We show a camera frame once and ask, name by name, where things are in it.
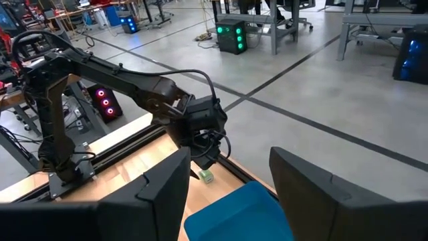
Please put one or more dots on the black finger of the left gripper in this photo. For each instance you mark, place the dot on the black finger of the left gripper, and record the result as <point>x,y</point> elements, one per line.
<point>195,174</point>

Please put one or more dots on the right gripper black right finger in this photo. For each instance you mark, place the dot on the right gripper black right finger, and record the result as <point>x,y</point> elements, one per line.
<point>314,207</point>

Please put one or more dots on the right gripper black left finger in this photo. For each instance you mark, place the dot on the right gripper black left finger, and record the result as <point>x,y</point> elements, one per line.
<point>160,201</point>

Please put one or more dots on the green and white charger plug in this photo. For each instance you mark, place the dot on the green and white charger plug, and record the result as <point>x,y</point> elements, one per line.
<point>206,176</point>

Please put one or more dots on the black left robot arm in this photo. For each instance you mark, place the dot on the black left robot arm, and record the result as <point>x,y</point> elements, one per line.
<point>100,72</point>

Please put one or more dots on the grey office chair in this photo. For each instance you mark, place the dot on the grey office chair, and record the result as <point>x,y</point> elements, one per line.
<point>302,3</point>

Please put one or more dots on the blue plastic bin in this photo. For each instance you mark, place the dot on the blue plastic bin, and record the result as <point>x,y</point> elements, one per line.
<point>240,214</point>

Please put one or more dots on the black tower green lights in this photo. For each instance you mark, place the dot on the black tower green lights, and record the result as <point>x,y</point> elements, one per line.
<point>230,40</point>

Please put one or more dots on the black computer tower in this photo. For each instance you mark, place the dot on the black computer tower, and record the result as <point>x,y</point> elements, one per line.
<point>105,103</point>
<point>128,24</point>

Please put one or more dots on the grey workbench wooden top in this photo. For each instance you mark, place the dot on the grey workbench wooden top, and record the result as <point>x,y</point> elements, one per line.
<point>274,20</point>
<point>378,19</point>

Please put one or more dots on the black computer blue glow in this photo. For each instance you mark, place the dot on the black computer blue glow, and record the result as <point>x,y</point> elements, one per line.
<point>411,60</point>

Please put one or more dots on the black table frame rail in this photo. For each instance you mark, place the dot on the black table frame rail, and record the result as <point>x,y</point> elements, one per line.
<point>133,144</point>

